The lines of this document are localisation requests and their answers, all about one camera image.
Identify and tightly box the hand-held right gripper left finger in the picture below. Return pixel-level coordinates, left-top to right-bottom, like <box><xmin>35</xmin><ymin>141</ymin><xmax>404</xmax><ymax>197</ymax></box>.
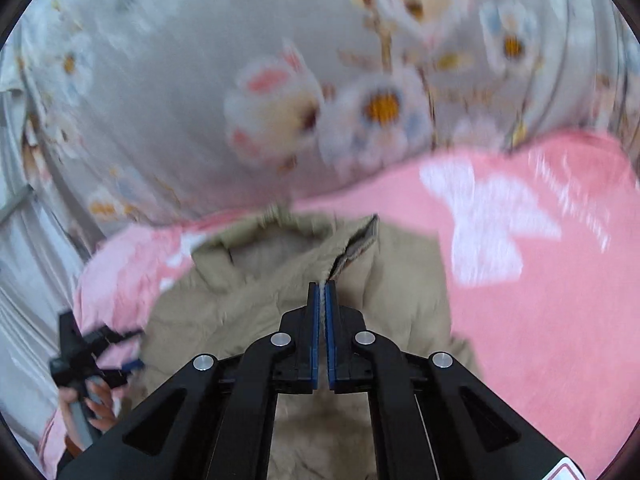
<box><xmin>57</xmin><ymin>282</ymin><xmax>321</xmax><ymax>480</ymax></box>

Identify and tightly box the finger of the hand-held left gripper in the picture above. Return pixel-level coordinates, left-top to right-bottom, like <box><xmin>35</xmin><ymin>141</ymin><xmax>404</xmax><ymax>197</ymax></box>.
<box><xmin>97</xmin><ymin>358</ymin><xmax>147</xmax><ymax>388</ymax></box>
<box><xmin>95</xmin><ymin>326</ymin><xmax>147</xmax><ymax>348</ymax></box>

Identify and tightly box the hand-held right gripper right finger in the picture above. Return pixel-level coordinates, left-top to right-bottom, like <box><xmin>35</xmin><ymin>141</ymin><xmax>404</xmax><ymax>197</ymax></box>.
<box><xmin>325</xmin><ymin>280</ymin><xmax>568</xmax><ymax>480</ymax></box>

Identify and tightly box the tan puffer jacket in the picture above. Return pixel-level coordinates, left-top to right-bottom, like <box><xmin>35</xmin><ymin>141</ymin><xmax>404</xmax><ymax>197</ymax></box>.
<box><xmin>120</xmin><ymin>202</ymin><xmax>483</xmax><ymax>480</ymax></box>

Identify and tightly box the person's left hand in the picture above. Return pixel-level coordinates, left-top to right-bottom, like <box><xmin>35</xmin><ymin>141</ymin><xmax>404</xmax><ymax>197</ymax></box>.
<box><xmin>59</xmin><ymin>379</ymin><xmax>120</xmax><ymax>457</ymax></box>

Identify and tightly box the white satin curtain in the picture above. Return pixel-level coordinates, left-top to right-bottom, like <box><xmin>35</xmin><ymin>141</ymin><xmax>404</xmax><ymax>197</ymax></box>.
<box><xmin>0</xmin><ymin>80</ymin><xmax>88</xmax><ymax>461</ymax></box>

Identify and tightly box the pink printed blanket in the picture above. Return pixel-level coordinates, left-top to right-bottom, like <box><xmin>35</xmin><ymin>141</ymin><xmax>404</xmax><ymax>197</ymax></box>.
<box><xmin>39</xmin><ymin>130</ymin><xmax>640</xmax><ymax>480</ymax></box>

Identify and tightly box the grey floral quilt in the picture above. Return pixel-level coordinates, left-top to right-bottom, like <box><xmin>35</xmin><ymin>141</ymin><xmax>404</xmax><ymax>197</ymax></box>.
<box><xmin>15</xmin><ymin>0</ymin><xmax>640</xmax><ymax>233</ymax></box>

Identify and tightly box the grey metal frame tube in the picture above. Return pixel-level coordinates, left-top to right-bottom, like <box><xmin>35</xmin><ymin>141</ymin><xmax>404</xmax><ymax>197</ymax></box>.
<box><xmin>0</xmin><ymin>184</ymin><xmax>35</xmax><ymax>223</ymax></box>

